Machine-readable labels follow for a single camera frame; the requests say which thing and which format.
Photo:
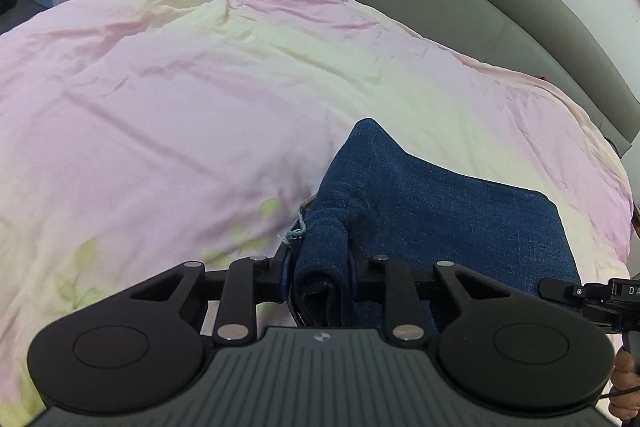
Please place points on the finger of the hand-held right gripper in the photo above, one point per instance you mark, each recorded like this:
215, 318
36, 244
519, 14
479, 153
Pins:
565, 291

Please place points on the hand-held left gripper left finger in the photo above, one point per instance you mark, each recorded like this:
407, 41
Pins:
286, 278

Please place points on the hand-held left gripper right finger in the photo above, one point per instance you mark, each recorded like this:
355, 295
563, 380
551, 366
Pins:
364, 281

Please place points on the blue denim pants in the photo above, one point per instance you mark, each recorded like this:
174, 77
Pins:
425, 217

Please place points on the person's right hand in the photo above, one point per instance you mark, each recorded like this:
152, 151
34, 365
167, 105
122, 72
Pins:
627, 382

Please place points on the pink floral blanket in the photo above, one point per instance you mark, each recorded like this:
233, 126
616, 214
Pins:
175, 107

